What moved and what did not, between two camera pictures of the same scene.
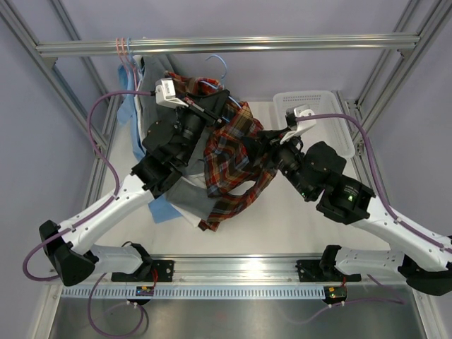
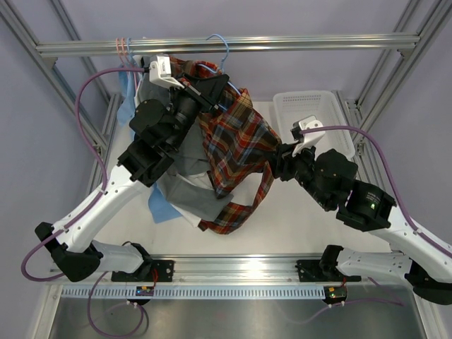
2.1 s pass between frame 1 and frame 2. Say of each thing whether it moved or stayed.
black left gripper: moved
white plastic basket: stayed
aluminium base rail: stayed
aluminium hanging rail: stayed
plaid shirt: moved
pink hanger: stayed
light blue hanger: moved
